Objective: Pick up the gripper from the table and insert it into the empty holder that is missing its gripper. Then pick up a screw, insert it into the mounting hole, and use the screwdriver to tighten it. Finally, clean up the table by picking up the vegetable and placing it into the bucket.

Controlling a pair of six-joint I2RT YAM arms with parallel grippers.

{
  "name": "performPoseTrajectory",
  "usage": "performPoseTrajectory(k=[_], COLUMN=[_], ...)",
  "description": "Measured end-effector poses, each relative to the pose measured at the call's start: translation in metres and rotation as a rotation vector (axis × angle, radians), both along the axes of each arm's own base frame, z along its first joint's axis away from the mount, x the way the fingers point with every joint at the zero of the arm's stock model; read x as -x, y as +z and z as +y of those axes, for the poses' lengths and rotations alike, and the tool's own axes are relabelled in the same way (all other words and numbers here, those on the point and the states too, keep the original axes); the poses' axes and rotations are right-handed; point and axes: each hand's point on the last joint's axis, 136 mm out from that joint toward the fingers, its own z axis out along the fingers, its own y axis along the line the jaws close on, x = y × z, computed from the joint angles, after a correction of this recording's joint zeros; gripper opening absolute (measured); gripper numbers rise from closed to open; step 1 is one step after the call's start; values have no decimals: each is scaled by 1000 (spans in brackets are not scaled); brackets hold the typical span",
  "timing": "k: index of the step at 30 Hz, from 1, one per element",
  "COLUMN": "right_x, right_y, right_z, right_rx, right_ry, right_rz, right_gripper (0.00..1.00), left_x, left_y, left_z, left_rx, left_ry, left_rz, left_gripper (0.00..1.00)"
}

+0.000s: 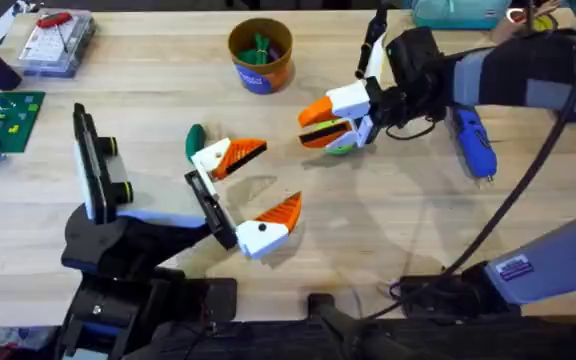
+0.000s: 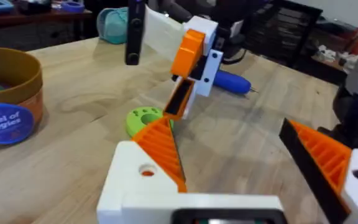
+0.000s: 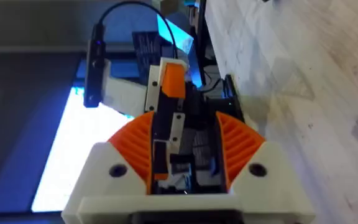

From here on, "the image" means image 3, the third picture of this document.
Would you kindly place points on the white orange right gripper left finger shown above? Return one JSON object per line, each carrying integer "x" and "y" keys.
{"x": 126, "y": 174}

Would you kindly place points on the finger of the bare white block left gripper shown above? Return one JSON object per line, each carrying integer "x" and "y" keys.
{"x": 177, "y": 130}

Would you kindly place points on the white orange right gripper right finger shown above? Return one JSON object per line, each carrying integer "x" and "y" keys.
{"x": 253, "y": 174}

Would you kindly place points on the finger of the white orange left gripper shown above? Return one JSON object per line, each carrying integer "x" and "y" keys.
{"x": 172, "y": 79}

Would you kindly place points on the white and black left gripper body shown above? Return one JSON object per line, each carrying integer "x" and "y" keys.
{"x": 194, "y": 146}

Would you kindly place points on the dark slotted box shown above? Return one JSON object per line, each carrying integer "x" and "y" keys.
{"x": 146, "y": 53}

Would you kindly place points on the bright computer screen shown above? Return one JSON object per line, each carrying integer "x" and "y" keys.
{"x": 70, "y": 161}

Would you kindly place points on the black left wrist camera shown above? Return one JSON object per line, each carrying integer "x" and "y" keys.
{"x": 94, "y": 67}

